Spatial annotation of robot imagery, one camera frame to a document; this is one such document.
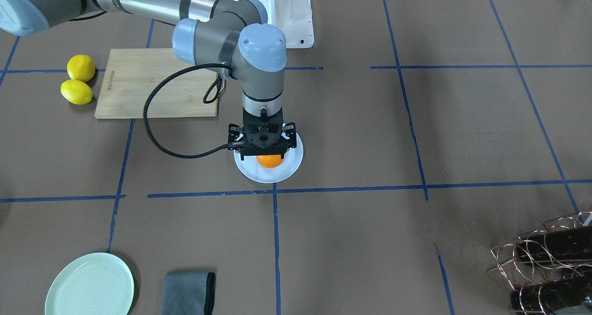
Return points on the orange mandarin fruit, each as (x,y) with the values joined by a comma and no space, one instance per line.
(269,161)

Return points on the light blue plate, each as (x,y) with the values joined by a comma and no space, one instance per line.
(254,171)

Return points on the copper wire bottle rack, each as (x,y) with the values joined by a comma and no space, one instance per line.
(549,269)

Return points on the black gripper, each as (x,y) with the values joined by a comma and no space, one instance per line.
(290,131)

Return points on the yellow lemon lower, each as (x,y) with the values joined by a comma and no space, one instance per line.
(76,92)

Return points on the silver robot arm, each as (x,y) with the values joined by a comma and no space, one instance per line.
(230,37)

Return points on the yellow lemon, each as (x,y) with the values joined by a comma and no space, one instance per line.
(81,67)
(76,92)

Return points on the yellow lemon upper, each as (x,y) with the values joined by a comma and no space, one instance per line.
(81,67)

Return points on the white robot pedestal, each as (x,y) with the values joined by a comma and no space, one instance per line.
(294,18)

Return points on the dark green wine bottle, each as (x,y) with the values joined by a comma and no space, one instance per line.
(561,245)
(547,298)

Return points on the mint green plate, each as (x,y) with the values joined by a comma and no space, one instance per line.
(94,284)

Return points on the bamboo cutting board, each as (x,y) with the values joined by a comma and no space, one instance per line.
(131,74)

